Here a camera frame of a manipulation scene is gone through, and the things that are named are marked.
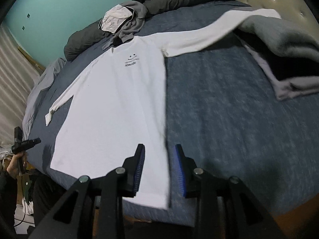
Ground white garment with black trim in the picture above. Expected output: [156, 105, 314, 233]
[98, 4, 132, 33]

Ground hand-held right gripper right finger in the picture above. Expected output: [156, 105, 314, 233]
[174, 144, 286, 239]

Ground light grey crumpled sheet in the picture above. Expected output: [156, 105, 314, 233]
[22, 57, 67, 135]

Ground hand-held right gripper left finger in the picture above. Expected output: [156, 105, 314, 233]
[27, 143, 145, 239]

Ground pile of unfolded clothes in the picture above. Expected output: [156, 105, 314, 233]
[101, 0, 148, 51]

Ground folded grey sweater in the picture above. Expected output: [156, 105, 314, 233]
[234, 17, 319, 63]

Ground wooden poles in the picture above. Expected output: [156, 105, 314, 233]
[17, 45, 47, 72]

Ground folded light grey garment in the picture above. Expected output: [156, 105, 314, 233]
[243, 43, 319, 102]

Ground person's left forearm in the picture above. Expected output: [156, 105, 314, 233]
[0, 170, 18, 231]

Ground white long-sleeved shirt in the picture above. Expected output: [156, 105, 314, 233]
[45, 9, 282, 210]

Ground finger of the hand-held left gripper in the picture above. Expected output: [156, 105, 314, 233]
[22, 138, 41, 150]

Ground black floor cable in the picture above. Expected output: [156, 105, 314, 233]
[14, 175, 34, 227]

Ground person's left hand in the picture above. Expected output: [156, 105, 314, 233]
[6, 154, 28, 180]

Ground beige striped curtain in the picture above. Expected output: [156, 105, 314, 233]
[0, 24, 42, 150]

